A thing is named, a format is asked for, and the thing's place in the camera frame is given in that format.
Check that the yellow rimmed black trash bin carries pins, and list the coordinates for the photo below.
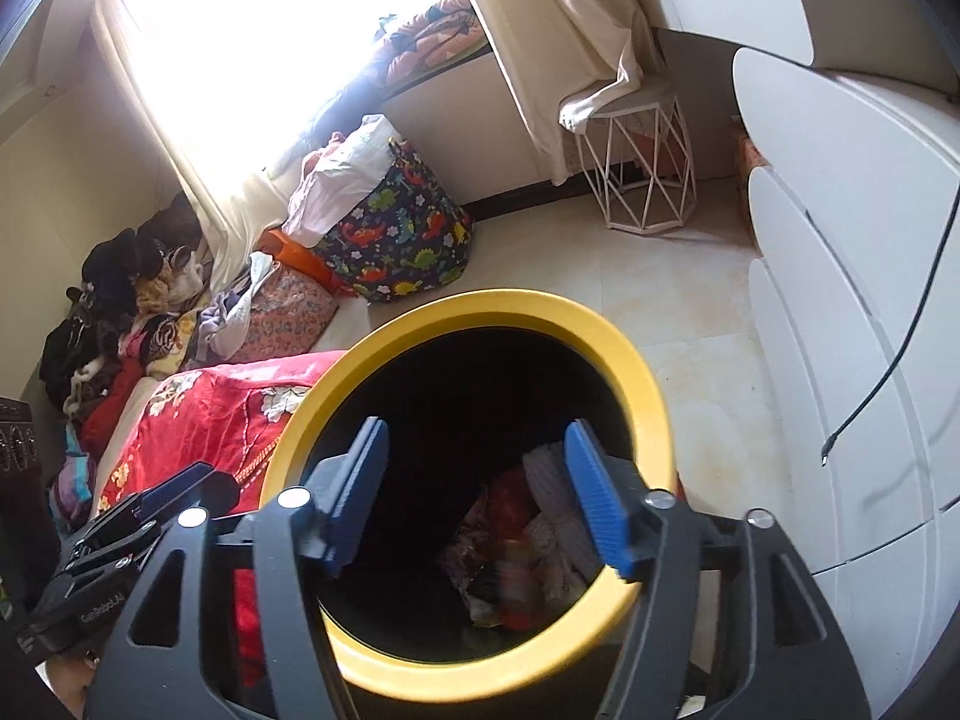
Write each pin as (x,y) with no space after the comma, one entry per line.
(480,315)

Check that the person's left hand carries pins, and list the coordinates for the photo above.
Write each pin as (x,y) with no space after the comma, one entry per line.
(71,682)

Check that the window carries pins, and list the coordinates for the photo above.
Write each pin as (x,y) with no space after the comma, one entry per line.
(262,37)

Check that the red plastic bag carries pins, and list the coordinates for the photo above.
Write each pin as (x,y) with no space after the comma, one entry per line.
(510,502)

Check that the beige bed sheet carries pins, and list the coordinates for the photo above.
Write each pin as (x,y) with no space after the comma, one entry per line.
(124,427)

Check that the red floral blanket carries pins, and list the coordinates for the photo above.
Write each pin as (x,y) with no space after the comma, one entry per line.
(210,405)

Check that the orange patterned quilt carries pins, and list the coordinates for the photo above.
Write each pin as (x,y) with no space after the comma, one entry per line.
(435,37)

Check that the cream curtain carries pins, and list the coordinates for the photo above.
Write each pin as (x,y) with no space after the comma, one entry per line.
(525,30)
(240,225)

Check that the floral fabric bag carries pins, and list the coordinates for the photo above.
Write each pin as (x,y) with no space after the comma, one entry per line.
(285,315)

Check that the purple blue cloth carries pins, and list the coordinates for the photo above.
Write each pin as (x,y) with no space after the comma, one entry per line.
(71,487)

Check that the dinosaur print basket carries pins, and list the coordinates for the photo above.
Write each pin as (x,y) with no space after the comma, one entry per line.
(397,232)

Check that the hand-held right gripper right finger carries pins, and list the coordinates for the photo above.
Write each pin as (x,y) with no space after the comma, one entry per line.
(592,495)

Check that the orange bag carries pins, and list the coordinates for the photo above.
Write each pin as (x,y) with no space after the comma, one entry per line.
(281,244)

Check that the white printed plastic bag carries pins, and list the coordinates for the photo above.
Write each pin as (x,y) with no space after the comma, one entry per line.
(480,547)

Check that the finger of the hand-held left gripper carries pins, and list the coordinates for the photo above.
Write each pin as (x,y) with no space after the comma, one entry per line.
(112,547)
(180,484)

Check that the red cloth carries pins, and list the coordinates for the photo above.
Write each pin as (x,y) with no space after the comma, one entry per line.
(105,405)

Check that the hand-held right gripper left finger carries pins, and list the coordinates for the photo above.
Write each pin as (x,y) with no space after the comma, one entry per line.
(360,480)

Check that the pile of dark clothes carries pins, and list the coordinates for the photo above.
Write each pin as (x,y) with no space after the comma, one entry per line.
(112,277)

